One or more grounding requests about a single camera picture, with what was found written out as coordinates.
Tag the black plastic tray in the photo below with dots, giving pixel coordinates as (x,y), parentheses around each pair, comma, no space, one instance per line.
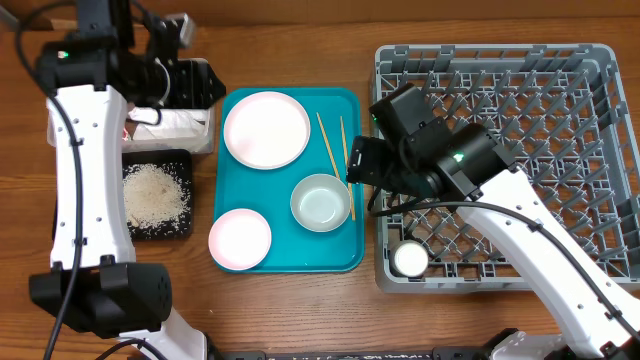
(183,159)

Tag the large white plate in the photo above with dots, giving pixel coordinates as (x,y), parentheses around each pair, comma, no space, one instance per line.
(266,130)

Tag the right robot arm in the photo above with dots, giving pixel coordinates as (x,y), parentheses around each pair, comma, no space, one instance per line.
(471,173)

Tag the left wooden chopstick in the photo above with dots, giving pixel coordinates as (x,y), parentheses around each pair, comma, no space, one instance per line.
(328,146)

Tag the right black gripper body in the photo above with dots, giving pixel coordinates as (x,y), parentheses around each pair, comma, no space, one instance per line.
(375,166)

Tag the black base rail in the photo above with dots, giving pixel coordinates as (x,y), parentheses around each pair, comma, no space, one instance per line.
(437,353)

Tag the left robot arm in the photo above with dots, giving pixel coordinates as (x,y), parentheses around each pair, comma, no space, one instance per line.
(91,79)

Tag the wooden chopstick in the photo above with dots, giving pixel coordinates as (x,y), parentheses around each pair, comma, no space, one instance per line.
(328,146)
(346,161)

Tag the cooked rice pile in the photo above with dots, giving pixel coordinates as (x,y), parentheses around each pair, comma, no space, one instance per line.
(156,200)

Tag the white napkin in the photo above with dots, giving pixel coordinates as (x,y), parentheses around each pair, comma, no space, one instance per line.
(167,124)

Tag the grey dishwasher rack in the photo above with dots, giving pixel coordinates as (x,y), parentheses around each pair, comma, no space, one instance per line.
(561,110)

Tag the teal serving tray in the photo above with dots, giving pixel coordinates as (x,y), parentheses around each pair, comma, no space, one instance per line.
(295,249)

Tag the right wooden chopstick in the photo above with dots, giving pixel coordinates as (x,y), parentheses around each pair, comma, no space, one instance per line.
(346,161)

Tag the clear plastic waste bin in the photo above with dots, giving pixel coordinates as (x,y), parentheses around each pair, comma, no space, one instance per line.
(100,124)

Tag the grey bowl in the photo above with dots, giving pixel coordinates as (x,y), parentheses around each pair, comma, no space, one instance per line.
(320,203)

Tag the white cup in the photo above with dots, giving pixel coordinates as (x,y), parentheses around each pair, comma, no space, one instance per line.
(409,258)

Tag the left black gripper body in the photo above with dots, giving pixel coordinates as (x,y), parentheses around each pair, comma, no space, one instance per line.
(186,90)

